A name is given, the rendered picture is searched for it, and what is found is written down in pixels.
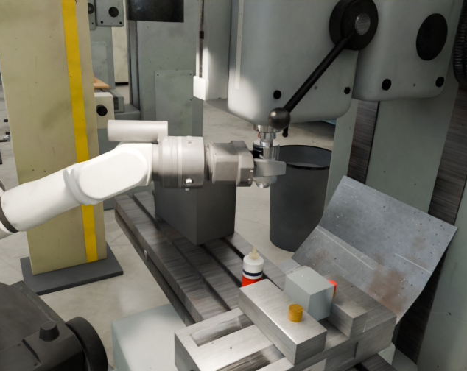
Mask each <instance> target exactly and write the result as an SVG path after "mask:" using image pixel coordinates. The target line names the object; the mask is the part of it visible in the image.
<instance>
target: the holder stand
mask: <svg viewBox="0 0 467 371"><path fill-rule="evenodd" d="M154 192H155V213H156V214H157V215H159V216H160V217H161V218H162V219H163V220H164V221H166V222H167V223H168V224H170V225H171V226H172V227H173V228H174V229H176V230H177V231H178V232H179V233H181V234H182V235H183V236H185V237H186V238H187V239H188V240H190V241H191V242H192V243H193V244H195V245H200V244H204V243H206V242H209V241H213V240H215V239H219V238H222V237H225V236H229V235H231V234H234V228H235V214H236V184H212V182H209V181H208V180H207V179H206V180H205V181H203V187H202V188H190V189H189V190H188V191H187V190H186V189H185V188H162V187H161V186H160V185H159V182H154Z"/></svg>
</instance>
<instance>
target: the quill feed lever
mask: <svg viewBox="0 0 467 371"><path fill-rule="evenodd" d="M378 21H379V17H378V11H377V8H376V5H375V3H374V2H373V0H339V1H338V2H337V4H336V5H335V7H334V9H333V10H332V12H331V17H330V20H329V34H330V37H331V40H332V42H333V43H334V45H335V46H334V48H333V49H332V50H331V51H330V52H329V53H328V54H327V55H326V57H325V58H324V59H323V61H322V62H321V63H320V64H319V66H318V67H317V68H316V69H315V70H314V71H313V72H312V73H311V75H310V76H309V77H308V78H307V80H306V81H305V82H304V83H303V84H302V86H301V87H300V88H299V89H298V90H297V91H296V93H295V94H294V95H293V96H292V98H291V99H290V100H289V101H288V103H286V104H285V106H284V107H283V108H282V107H277V108H275V109H273V110H272V111H271V112H270V114H269V116H268V122H269V125H270V126H271V127H272V128H273V129H275V130H283V129H285V128H287V127H288V125H289V123H290V113H291V111H292V110H293V109H294V108H295V106H296V105H297V104H298V103H299V101H301V100H302V98H303V97H304V96H305V95H306V93H307V92H308V91H309V90H310V88H311V87H312V86H313V85H314V84H315V83H316V82H317V80H318V79H319V78H320V77H321V75H322V74H323V73H324V72H325V70H326V69H327V68H328V67H329V66H330V65H331V64H332V63H333V61H334V60H335V59H336V58H337V56H338V55H339V54H340V52H341V51H342V50H343V49H347V50H353V51H358V50H361V49H364V48H365V47H366V46H367V45H368V44H369V43H370V42H371V41H372V39H373V37H374V35H375V33H376V30H377V27H378Z"/></svg>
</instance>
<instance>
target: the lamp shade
mask: <svg viewBox="0 0 467 371"><path fill-rule="evenodd" d="M125 5H126V20H131V21H157V22H184V0H125Z"/></svg>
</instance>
